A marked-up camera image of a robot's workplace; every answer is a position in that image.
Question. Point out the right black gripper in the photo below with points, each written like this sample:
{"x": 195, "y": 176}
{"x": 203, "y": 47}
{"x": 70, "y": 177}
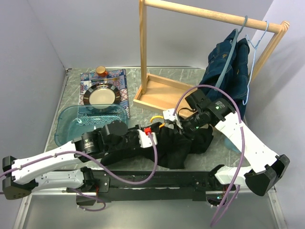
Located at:
{"x": 179, "y": 126}

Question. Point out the black garment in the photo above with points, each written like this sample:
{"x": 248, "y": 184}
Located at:
{"x": 172, "y": 147}

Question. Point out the denim garment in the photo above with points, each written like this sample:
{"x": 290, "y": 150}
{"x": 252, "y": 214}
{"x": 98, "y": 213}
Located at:
{"x": 216, "y": 62}

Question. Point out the blue denim skirt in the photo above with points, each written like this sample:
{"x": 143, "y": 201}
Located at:
{"x": 239, "y": 82}

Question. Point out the grey-blue plastic hanger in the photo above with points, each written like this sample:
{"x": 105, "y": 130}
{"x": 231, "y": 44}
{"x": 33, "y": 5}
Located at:
{"x": 233, "y": 44}

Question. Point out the light blue wire hanger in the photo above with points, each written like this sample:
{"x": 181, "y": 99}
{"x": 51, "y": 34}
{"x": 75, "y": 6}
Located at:
{"x": 255, "y": 47}

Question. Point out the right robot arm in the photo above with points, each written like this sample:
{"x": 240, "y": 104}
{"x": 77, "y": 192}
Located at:
{"x": 266, "y": 166}

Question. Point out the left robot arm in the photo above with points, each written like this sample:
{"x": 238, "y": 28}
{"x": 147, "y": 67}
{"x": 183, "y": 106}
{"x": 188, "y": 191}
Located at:
{"x": 24, "y": 176}

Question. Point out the wooden clothes rack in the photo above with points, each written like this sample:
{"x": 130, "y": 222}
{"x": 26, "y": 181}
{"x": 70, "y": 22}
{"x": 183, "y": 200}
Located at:
{"x": 157, "y": 93}

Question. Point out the light blue mug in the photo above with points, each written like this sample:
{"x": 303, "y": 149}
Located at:
{"x": 229, "y": 145}

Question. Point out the patterned blue placemat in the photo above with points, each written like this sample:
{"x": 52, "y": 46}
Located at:
{"x": 121, "y": 84}

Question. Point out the gold fork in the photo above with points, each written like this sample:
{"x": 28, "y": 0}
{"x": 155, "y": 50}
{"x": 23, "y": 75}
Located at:
{"x": 105, "y": 79}

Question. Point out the black rimmed plate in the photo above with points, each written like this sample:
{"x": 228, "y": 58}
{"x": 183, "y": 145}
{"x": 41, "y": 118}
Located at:
{"x": 100, "y": 97}

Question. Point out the orange cup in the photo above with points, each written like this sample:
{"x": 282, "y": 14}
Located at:
{"x": 101, "y": 71}

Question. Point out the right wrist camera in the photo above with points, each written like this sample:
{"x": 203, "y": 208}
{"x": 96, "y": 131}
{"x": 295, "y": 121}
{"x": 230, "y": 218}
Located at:
{"x": 171, "y": 117}

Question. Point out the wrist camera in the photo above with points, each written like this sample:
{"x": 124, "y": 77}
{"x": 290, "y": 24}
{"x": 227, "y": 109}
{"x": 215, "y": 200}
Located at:
{"x": 147, "y": 137}
{"x": 171, "y": 117}

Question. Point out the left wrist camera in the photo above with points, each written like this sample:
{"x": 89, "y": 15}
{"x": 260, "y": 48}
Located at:
{"x": 147, "y": 137}

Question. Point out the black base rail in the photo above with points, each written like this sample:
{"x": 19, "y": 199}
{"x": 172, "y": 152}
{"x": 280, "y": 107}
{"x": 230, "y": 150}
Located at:
{"x": 164, "y": 185}

